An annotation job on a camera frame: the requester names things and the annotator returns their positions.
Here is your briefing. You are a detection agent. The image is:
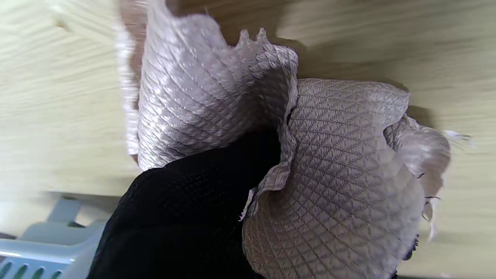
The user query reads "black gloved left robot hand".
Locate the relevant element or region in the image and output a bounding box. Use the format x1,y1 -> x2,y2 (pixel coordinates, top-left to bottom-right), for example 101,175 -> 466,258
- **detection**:
87,130 -> 421,279

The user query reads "beige wiping cloth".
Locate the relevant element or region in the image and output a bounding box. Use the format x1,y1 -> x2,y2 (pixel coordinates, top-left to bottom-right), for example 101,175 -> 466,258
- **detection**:
115,0 -> 453,279

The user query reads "blue plastic drip tray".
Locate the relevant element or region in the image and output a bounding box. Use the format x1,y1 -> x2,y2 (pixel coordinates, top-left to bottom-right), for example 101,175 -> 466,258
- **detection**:
20,198 -> 107,244

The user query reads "blue plastic dish rack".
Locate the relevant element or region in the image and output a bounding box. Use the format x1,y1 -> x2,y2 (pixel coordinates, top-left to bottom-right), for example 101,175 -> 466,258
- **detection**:
0,237 -> 99,279

